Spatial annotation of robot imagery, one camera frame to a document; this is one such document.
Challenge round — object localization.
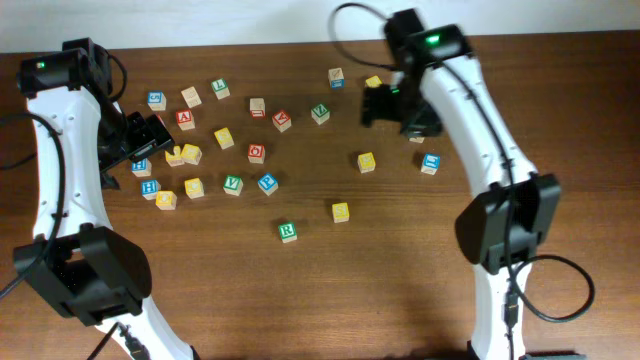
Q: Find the green Z letter block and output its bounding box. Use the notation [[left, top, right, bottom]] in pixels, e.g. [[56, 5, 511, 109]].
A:
[[311, 103, 330, 125]]

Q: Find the yellow E letter block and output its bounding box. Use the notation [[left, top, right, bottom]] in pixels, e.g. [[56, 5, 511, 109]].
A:
[[357, 152, 376, 174]]

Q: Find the yellow S letter block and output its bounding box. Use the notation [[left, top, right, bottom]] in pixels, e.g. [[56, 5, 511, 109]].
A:
[[331, 202, 350, 223]]

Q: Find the green R letter block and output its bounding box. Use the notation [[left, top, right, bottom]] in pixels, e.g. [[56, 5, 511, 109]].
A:
[[278, 222, 298, 243]]

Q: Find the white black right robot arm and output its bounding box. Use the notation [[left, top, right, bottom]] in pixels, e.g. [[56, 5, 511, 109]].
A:
[[362, 9, 561, 359]]

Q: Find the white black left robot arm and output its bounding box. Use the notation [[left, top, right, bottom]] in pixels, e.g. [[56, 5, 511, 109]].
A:
[[13, 38, 197, 359]]

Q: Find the yellow block top right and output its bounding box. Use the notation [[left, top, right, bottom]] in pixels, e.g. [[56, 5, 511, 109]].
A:
[[365, 75, 382, 88]]

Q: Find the blue H block upper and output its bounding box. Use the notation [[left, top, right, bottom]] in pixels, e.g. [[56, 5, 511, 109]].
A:
[[131, 159, 152, 177]]

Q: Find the blue h block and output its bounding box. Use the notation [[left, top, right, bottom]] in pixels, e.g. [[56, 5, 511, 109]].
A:
[[141, 179, 161, 200], [131, 159, 152, 177]]

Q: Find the blue H block lower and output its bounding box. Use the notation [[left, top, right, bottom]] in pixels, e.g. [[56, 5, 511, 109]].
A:
[[141, 179, 161, 200]]

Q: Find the blue S letter block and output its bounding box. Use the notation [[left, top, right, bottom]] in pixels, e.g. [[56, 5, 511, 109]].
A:
[[147, 91, 167, 112]]

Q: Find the blue side wooden block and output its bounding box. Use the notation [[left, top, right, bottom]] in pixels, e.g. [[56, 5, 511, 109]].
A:
[[328, 68, 345, 89]]

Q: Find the yellow block left pair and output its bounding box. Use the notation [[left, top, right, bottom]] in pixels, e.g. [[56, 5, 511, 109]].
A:
[[165, 145, 184, 167]]

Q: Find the red A letter block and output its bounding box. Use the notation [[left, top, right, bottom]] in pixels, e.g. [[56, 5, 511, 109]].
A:
[[176, 110, 196, 131]]

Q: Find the yellow O letter block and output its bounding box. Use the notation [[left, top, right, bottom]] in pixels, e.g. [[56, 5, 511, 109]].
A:
[[155, 191, 177, 210]]

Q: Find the yellow G letter block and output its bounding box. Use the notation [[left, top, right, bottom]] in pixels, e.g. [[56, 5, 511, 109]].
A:
[[181, 144, 202, 165]]

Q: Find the plain wooden block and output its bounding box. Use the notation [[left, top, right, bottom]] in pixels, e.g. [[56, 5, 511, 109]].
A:
[[181, 86, 202, 108]]

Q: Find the blue E letter block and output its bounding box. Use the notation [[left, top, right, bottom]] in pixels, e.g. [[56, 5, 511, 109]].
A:
[[420, 153, 441, 175]]

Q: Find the yellow C letter block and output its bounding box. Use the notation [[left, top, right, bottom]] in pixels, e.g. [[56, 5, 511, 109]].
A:
[[184, 178, 204, 199]]

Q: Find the yellow S block left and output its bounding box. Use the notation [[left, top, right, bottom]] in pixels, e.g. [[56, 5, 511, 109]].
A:
[[214, 127, 235, 150]]

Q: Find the red A block tilted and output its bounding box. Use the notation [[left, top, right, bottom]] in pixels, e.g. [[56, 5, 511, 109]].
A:
[[272, 110, 292, 132]]

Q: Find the green L letter block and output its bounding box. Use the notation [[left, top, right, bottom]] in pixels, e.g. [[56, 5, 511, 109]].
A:
[[211, 78, 230, 100]]

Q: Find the green V letter block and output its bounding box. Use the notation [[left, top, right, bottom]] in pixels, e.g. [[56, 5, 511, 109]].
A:
[[223, 175, 243, 196]]

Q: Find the red I letter block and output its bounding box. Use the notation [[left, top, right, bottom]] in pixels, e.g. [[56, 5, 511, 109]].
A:
[[249, 98, 266, 118]]

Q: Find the red O letter block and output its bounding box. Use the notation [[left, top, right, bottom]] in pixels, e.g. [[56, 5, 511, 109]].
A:
[[247, 144, 266, 164]]

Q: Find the blue P letter block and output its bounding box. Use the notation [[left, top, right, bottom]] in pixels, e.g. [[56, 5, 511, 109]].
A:
[[257, 173, 279, 196]]

